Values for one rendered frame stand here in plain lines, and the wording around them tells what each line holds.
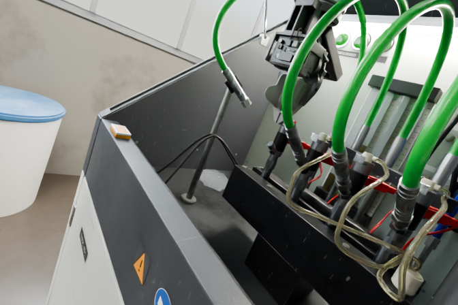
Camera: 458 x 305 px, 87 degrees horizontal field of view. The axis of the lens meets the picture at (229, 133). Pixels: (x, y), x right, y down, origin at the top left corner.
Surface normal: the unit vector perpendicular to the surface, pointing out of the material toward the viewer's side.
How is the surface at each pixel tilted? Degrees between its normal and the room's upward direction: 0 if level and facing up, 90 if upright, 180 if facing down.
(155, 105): 90
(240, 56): 90
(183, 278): 90
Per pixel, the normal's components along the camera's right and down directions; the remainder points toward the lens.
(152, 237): -0.73, -0.15
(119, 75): 0.48, 0.36
